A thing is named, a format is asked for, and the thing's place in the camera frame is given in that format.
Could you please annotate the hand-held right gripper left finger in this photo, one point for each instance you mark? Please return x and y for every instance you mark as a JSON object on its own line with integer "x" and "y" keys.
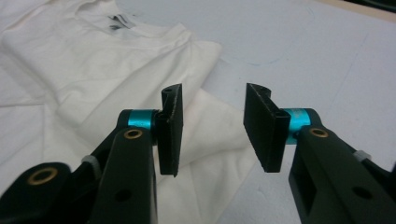
{"x": 130, "y": 174}

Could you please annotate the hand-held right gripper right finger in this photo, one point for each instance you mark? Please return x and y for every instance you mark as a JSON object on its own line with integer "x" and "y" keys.
{"x": 327, "y": 174}

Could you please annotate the white t-shirt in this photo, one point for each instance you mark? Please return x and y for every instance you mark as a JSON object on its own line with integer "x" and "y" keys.
{"x": 77, "y": 68}

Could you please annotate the light blue foam mat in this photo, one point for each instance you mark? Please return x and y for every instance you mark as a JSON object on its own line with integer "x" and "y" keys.
{"x": 311, "y": 62}

